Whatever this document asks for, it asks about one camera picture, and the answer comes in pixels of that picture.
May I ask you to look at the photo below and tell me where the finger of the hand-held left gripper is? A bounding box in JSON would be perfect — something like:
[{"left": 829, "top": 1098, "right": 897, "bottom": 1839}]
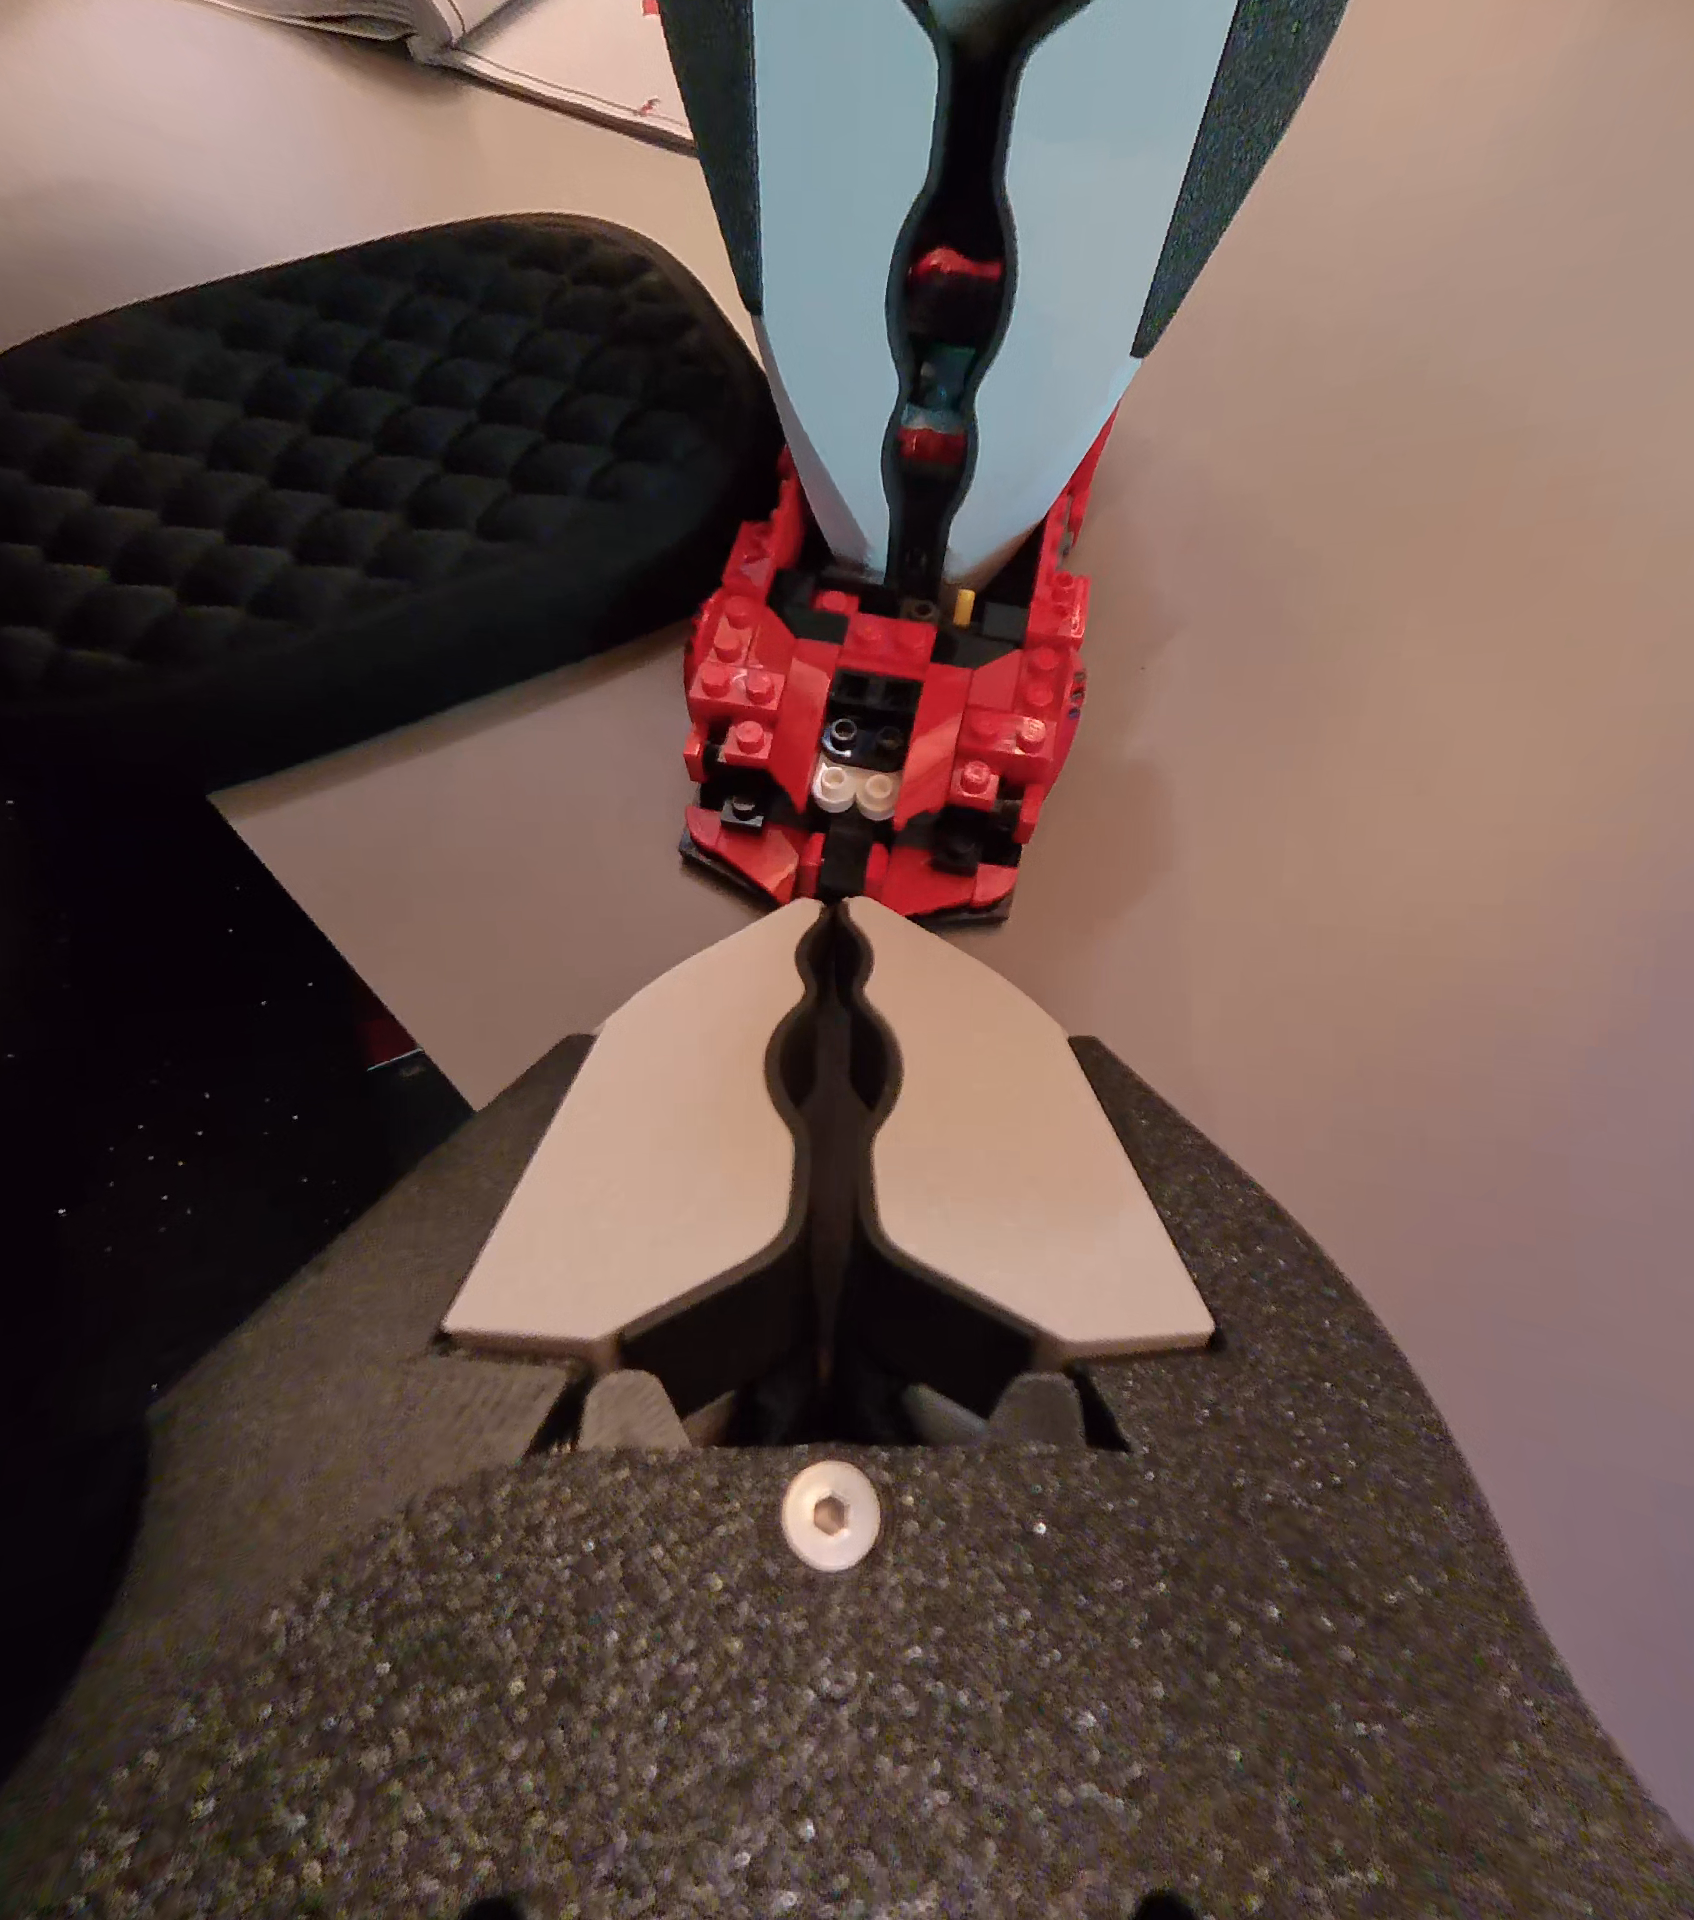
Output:
[
  {"left": 936, "top": 0, "right": 1241, "bottom": 590},
  {"left": 752, "top": 0, "right": 960, "bottom": 585}
]

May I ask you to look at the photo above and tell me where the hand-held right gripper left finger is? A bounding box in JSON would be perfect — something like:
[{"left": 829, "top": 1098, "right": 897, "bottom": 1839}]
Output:
[{"left": 439, "top": 897, "right": 849, "bottom": 1370}]

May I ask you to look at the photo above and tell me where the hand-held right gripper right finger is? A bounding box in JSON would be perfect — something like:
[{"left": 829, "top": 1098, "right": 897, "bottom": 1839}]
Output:
[{"left": 840, "top": 894, "right": 1219, "bottom": 1363}]

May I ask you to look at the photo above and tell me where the red lego car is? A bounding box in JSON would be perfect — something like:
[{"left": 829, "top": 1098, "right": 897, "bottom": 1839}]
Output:
[{"left": 673, "top": 245, "right": 1116, "bottom": 942}]

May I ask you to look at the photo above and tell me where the dark red box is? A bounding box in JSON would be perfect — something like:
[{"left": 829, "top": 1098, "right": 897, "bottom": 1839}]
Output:
[{"left": 355, "top": 993, "right": 476, "bottom": 1114}]

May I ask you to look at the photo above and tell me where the white instruction booklet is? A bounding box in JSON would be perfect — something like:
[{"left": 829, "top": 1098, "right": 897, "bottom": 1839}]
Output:
[{"left": 288, "top": 0, "right": 700, "bottom": 156}]

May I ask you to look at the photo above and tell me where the black egg-crate foam cushion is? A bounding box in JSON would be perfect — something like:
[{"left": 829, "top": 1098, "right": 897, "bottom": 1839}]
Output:
[{"left": 0, "top": 213, "right": 783, "bottom": 785}]

